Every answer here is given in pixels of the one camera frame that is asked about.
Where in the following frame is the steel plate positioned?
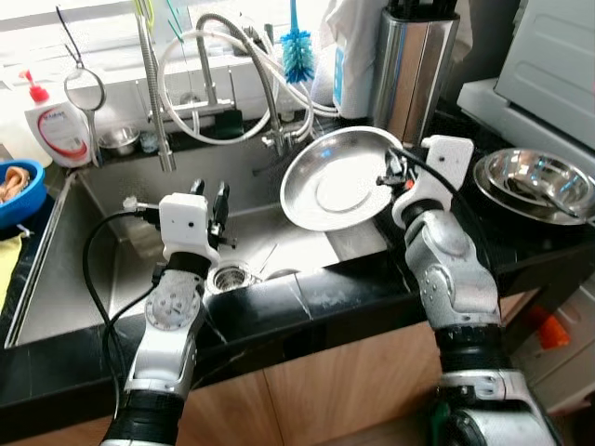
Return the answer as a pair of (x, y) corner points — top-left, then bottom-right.
(474, 149), (595, 227)
(280, 126), (405, 232)

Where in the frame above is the round steel sink drain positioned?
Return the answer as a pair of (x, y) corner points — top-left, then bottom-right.
(212, 264), (257, 291)

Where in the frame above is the dark green sponge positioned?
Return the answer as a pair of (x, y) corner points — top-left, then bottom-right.
(212, 111), (245, 140)

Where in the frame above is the tiny steel bowl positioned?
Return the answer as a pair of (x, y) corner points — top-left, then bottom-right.
(100, 127), (140, 156)

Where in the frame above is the flexible steel gooseneck faucet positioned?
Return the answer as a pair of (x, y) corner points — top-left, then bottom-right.
(135, 0), (178, 173)

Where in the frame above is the steel knife block with knives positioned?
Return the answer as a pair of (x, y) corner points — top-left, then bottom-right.
(372, 0), (461, 145)

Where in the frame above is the stainless steel sink basin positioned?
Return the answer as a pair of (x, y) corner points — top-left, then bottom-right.
(5, 139), (410, 349)

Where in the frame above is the white water filter teal label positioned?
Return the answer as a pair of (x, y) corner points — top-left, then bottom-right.
(330, 37), (380, 120)

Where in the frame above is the white washing machine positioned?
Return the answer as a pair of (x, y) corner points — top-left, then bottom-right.
(458, 79), (595, 414)

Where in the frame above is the steel mixer tap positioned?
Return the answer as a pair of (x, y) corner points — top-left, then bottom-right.
(149, 37), (245, 126)

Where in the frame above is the large steel bowl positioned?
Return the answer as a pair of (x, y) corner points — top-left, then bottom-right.
(483, 149), (594, 216)

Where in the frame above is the round metal mesh strainer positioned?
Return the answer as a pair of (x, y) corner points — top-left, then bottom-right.
(63, 65), (108, 166)

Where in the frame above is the white red soap pump bottle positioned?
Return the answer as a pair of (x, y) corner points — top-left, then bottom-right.
(23, 70), (94, 169)

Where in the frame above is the blue bottle brush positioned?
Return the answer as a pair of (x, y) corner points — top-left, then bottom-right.
(282, 0), (315, 85)

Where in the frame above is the white hanging towel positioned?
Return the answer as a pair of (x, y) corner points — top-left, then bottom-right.
(321, 0), (391, 57)

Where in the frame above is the steel cutlery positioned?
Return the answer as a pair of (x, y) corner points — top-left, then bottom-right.
(521, 177), (595, 224)

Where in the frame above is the blue plastic bowl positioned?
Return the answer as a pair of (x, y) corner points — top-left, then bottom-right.
(0, 159), (47, 230)

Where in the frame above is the beige cloth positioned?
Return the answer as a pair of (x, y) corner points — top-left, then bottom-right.
(0, 165), (31, 203)

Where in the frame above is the yellow green plastic hook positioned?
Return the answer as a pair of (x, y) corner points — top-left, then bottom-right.
(135, 0), (155, 29)

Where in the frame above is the translucent spray bottle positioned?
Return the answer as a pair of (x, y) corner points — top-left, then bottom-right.
(0, 79), (38, 168)

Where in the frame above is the white ribbed appliance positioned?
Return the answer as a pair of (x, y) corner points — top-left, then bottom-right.
(496, 0), (595, 122)

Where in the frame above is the black zip tie hook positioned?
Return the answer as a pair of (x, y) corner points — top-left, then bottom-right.
(56, 5), (86, 71)

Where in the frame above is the wooden sink cabinet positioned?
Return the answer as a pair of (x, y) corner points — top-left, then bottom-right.
(0, 288), (540, 446)

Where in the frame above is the yellow cloth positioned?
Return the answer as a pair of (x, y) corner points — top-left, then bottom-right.
(0, 232), (24, 308)

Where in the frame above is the orange plastic object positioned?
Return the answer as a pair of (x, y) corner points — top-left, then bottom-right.
(532, 308), (570, 350)

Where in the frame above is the green plastic bucket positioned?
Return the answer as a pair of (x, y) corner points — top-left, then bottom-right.
(428, 400), (449, 446)

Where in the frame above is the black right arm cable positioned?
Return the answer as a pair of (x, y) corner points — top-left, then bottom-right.
(390, 144), (494, 280)

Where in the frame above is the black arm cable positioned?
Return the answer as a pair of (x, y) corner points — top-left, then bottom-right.
(390, 144), (494, 280)
(82, 209), (164, 410)

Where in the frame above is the white plastic water hose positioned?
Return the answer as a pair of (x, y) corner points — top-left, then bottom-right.
(156, 28), (340, 145)

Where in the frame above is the flexible steel hose with valve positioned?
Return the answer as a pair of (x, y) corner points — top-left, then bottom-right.
(195, 11), (298, 159)

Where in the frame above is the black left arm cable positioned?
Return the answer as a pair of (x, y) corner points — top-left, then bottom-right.
(82, 209), (164, 410)

